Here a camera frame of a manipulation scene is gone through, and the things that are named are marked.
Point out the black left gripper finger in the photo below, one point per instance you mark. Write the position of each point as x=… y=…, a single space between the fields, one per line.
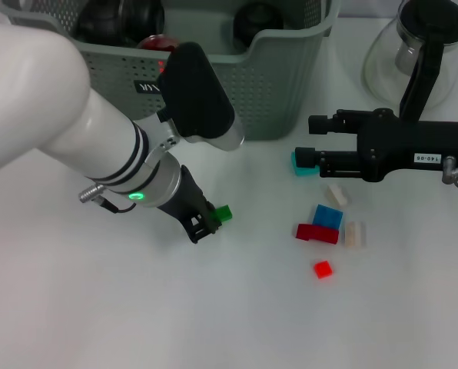
x=200 y=230
x=213 y=219

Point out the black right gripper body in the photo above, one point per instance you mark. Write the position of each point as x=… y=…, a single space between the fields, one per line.
x=405 y=150

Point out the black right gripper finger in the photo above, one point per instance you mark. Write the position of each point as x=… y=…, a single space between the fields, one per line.
x=319 y=124
x=307 y=157

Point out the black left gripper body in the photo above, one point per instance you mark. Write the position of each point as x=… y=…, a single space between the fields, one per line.
x=184 y=196

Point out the green rectangular brick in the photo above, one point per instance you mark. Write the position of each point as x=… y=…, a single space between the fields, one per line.
x=225 y=212

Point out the dark red long brick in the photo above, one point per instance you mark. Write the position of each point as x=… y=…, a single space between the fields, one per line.
x=317 y=233

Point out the glass teacup black base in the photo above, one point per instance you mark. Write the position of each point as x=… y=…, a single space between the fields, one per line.
x=98 y=23
x=142 y=44
x=144 y=19
x=257 y=23

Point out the orange-red brick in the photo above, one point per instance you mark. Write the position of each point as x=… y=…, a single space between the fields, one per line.
x=158 y=43

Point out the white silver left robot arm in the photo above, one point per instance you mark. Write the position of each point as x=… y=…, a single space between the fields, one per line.
x=40 y=96

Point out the grey perforated storage bin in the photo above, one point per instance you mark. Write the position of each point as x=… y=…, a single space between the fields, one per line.
x=275 y=77

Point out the teal square brick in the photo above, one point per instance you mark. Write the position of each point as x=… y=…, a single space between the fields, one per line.
x=304 y=170

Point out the blue square brick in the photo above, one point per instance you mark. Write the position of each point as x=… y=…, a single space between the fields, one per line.
x=329 y=216

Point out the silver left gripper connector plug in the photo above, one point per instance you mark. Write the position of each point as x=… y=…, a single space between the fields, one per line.
x=90 y=192

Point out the red square flat brick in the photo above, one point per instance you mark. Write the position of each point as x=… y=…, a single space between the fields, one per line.
x=323 y=270

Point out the black left wrist camera housing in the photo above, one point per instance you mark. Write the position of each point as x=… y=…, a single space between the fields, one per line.
x=198 y=96

